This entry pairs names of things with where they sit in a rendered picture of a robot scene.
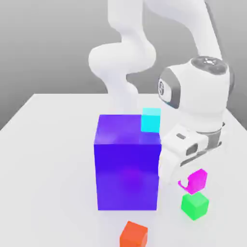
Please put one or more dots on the small green cube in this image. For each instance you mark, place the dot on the small green cube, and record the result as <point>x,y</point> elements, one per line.
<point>194,206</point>

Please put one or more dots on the small cyan cube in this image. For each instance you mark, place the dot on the small cyan cube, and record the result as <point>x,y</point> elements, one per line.
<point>150,120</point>

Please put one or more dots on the large purple box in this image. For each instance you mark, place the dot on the large purple box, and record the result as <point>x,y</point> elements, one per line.
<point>126,169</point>

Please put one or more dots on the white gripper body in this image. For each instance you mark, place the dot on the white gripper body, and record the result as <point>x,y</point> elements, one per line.
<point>170,168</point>

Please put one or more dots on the small orange cube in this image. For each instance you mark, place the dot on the small orange cube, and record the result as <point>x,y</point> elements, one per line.
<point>133,235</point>

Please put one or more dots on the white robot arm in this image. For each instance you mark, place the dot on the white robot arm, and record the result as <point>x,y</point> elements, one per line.
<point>200,92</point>

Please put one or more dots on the small magenta cube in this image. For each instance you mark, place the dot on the small magenta cube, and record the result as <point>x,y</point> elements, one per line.
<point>197,181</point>

